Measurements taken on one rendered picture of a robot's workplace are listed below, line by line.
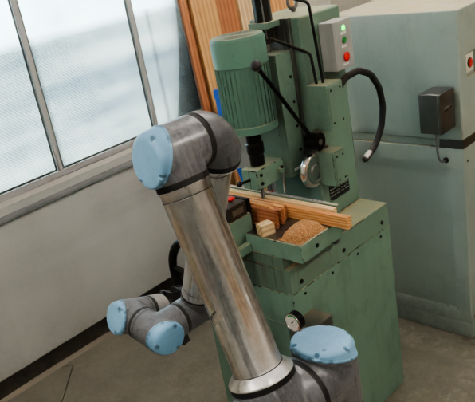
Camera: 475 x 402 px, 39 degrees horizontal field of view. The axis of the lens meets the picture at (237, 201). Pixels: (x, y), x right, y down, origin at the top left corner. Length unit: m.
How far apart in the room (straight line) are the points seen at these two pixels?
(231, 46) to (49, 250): 1.60
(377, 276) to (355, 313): 0.17
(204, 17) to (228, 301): 2.42
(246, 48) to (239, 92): 0.14
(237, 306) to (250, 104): 0.90
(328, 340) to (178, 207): 0.48
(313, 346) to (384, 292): 1.11
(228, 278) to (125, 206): 2.18
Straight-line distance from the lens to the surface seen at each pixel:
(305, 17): 2.27
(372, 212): 2.47
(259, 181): 2.24
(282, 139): 2.29
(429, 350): 3.12
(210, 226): 1.37
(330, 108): 2.24
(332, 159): 2.27
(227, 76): 2.13
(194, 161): 1.36
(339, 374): 1.57
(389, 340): 2.76
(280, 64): 2.23
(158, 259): 3.74
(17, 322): 3.33
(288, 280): 2.16
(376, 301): 2.61
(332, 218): 2.14
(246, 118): 2.14
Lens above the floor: 1.80
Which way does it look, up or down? 21 degrees down
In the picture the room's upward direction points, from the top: 10 degrees counter-clockwise
